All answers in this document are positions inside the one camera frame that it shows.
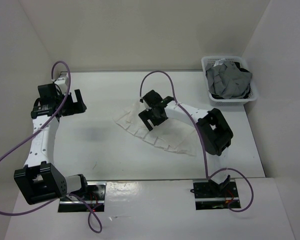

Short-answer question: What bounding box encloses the white pleated skirt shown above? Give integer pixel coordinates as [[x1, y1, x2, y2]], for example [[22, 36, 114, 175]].
[[113, 101, 198, 156]]

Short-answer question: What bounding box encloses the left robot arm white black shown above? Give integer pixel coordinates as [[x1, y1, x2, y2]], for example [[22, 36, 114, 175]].
[[14, 82, 90, 205]]

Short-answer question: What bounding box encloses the grey skirt in basket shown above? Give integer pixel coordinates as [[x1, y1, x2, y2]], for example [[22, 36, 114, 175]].
[[205, 59, 253, 100]]

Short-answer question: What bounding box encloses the dark garment in basket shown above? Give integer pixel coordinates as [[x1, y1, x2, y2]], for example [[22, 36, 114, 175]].
[[212, 59, 253, 100]]

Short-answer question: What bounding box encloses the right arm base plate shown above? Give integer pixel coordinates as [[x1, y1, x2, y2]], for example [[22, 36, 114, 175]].
[[190, 180, 241, 210]]

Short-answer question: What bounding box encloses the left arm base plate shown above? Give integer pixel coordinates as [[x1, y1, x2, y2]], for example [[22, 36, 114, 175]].
[[58, 181, 107, 213]]

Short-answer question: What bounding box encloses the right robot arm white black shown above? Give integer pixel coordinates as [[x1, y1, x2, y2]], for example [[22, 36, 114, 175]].
[[138, 90, 234, 197]]

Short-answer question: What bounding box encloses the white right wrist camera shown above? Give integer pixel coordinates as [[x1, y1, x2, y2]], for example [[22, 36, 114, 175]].
[[139, 97, 152, 111]]

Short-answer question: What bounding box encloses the white plastic laundry basket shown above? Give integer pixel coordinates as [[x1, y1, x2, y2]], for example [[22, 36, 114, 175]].
[[201, 55, 258, 106]]

